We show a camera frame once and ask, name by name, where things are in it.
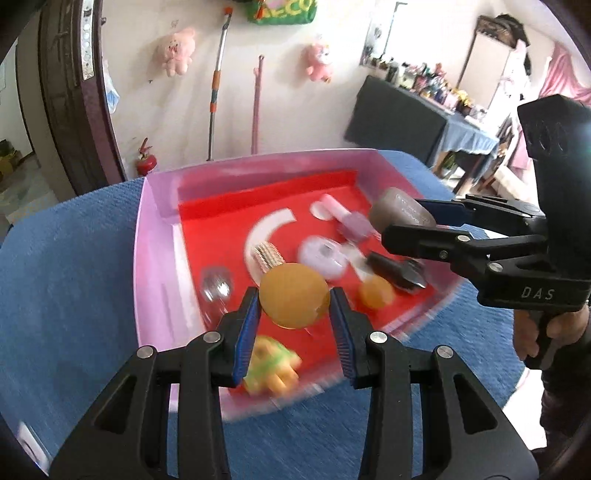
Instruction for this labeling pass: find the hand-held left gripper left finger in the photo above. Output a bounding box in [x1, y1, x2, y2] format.
[48, 287, 260, 480]

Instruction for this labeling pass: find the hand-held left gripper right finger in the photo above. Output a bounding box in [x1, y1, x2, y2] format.
[329, 287, 541, 480]

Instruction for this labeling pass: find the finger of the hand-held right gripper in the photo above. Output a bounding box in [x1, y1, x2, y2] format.
[416, 194, 546, 236]
[382, 224, 549, 282]

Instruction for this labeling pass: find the yellow green toy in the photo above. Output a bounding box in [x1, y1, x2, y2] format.
[242, 336, 303, 398]

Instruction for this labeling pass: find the brown block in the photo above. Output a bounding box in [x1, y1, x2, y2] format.
[368, 187, 437, 236]

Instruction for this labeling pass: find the black toy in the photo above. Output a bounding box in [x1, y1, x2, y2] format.
[367, 251, 428, 294]

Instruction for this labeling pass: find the pink nail polish bottle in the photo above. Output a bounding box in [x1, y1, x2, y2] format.
[321, 194, 375, 241]

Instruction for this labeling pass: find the large orange disc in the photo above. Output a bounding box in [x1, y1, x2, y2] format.
[259, 263, 331, 329]

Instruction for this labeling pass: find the pink box with red bottom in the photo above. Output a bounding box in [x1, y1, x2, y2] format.
[133, 148, 462, 423]

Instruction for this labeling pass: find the person's right forearm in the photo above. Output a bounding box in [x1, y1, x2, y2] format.
[540, 344, 591, 462]

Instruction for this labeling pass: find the person's right hand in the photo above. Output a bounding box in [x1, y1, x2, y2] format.
[512, 302, 591, 365]

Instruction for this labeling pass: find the table with black cloth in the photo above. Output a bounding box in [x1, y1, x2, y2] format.
[344, 75, 499, 185]

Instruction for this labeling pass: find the row of small figurines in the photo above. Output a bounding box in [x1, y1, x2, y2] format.
[360, 58, 490, 118]

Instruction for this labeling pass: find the pink hanging cloth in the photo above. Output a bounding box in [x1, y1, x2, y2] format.
[540, 41, 591, 103]

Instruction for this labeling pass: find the blue textured table cover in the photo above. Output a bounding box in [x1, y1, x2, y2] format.
[0, 150, 527, 480]

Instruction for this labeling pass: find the pink plush toy white face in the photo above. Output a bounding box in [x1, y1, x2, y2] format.
[302, 41, 334, 84]

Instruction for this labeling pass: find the pink stick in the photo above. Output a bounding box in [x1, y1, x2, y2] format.
[250, 54, 265, 155]

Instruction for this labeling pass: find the red fire extinguisher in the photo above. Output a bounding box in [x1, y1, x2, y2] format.
[135, 137, 158, 177]

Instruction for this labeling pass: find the blue white plastic bag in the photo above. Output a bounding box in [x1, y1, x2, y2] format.
[104, 60, 121, 114]

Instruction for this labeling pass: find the cardboard box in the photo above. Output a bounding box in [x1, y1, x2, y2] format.
[0, 138, 21, 185]

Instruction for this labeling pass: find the pale pink plush toy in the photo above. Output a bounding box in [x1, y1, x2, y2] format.
[154, 27, 197, 78]

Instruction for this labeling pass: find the dark wooden door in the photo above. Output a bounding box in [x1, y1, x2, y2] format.
[39, 0, 127, 195]

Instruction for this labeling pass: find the silver orange mop handle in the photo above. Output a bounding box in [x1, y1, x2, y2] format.
[206, 7, 232, 162]

